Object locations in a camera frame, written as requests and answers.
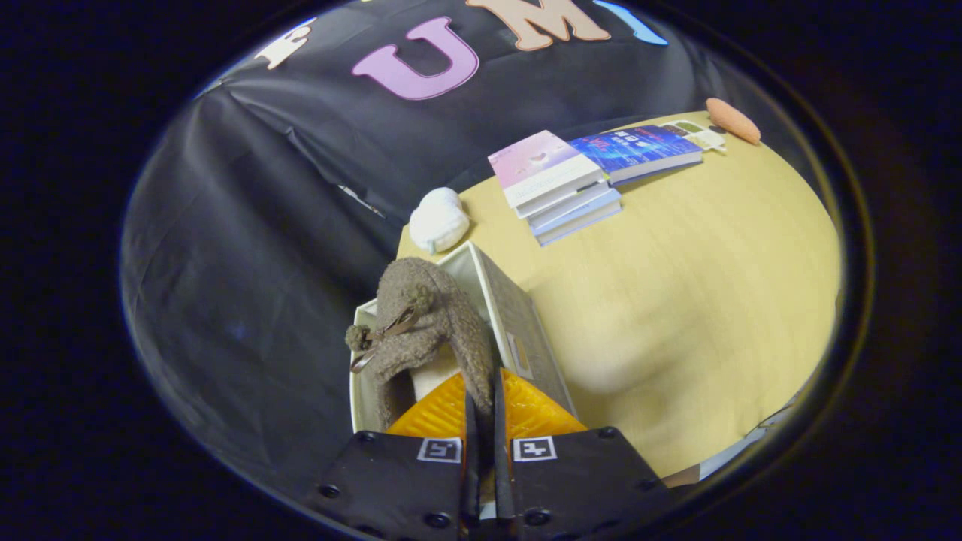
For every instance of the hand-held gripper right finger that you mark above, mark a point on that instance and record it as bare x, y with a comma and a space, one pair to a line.
502, 466

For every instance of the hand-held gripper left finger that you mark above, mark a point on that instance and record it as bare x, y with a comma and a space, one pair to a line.
471, 466

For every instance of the grey storage box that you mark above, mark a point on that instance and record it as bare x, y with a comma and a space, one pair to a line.
518, 315

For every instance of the brown fuzzy slipper shoe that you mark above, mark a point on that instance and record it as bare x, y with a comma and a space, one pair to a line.
443, 308

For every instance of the white fluffy plush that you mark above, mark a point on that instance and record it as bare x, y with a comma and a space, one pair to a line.
440, 222

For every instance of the light blue paperback book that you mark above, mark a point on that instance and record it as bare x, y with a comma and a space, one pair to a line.
582, 219

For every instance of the white paperback book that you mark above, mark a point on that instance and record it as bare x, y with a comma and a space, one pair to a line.
571, 204

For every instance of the thin white strip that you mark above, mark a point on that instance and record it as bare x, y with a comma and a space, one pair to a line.
361, 201

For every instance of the pink cover book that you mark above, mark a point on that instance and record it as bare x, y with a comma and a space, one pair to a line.
537, 161

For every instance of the blue cover book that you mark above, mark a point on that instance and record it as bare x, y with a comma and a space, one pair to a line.
635, 146

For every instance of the white compartment seed tray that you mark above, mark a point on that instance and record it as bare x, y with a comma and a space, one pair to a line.
703, 137

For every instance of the orange fuzzy sponge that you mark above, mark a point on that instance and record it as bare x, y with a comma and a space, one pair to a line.
733, 120

